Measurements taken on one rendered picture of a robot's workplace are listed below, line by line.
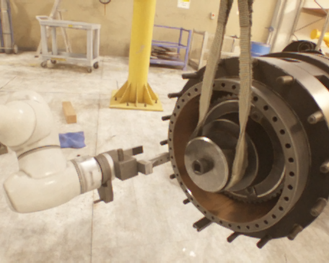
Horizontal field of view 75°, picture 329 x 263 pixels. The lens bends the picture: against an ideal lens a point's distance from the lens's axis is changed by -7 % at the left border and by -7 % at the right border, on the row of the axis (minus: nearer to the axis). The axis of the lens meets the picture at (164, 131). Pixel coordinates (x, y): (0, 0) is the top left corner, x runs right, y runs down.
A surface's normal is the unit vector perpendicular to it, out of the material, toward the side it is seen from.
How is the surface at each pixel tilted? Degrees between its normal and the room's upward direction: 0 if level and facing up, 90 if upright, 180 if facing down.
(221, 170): 90
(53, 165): 36
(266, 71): 90
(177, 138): 78
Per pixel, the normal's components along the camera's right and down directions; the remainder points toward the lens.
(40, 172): 0.44, -0.48
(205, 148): -0.77, 0.20
